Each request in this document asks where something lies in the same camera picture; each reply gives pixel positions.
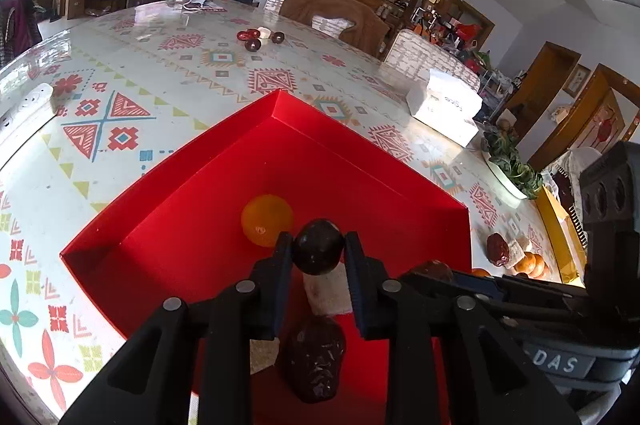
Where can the wrinkled red date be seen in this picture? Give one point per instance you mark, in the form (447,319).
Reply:
(497,250)
(315,362)

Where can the small dark fruit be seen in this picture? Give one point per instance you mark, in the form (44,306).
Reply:
(252,45)
(277,37)

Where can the green plant in white dish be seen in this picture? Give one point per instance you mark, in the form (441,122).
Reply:
(510,160)

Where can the brown covered chair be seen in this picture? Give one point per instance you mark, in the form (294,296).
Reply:
(330,7)

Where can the white tissue box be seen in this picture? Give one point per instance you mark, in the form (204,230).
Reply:
(442,105)

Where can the yellow box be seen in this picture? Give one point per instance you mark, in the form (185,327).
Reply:
(560,235)

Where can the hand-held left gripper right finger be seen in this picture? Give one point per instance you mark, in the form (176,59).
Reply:
(354,265)

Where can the small white block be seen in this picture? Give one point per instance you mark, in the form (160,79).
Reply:
(263,33)

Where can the white patterned chair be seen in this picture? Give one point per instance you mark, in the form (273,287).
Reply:
(430,60)

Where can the white face masks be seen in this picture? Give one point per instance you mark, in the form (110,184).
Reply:
(197,0)

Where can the dark round fruit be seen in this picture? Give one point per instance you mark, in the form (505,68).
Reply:
(318,247)
(435,269)

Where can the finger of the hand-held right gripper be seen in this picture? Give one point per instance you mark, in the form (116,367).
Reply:
(575,362)
(525,287)

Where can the framed wall picture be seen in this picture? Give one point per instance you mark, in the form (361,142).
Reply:
(577,80)

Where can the patterned tablecloth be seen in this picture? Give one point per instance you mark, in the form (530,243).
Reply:
(150,70)

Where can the white power strip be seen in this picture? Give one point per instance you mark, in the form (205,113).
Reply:
(22,105)

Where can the red cardboard box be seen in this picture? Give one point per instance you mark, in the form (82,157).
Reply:
(200,205)

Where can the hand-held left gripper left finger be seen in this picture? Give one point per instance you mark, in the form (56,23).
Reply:
(284,255)

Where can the small red fruit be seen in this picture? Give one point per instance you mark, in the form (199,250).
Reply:
(245,35)

